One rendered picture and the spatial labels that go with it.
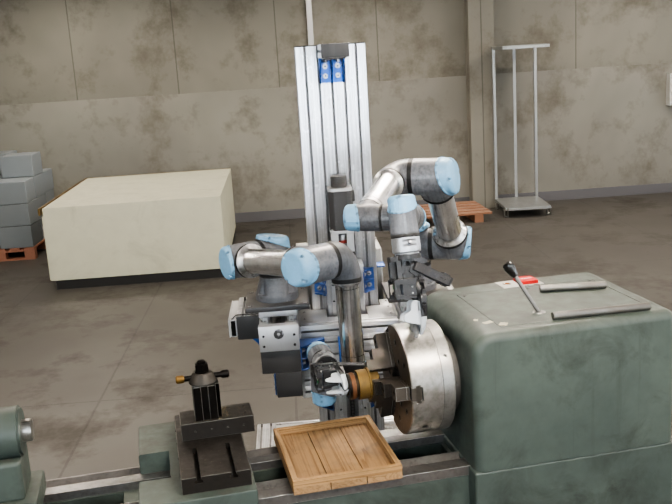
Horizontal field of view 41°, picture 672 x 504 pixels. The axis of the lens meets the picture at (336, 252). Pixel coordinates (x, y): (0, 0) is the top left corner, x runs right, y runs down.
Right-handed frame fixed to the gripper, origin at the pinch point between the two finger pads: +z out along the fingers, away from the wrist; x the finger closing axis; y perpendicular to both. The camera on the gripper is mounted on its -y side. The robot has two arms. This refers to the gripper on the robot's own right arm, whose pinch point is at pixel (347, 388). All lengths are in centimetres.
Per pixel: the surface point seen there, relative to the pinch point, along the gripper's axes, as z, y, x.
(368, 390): 1.0, -5.8, -1.0
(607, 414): 18, -69, -11
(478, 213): -715, -298, -94
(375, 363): -4.3, -9.5, 4.7
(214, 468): 14.0, 39.0, -11.4
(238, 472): 17.3, 33.1, -11.9
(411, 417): 10.6, -15.3, -6.6
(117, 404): -295, 86, -106
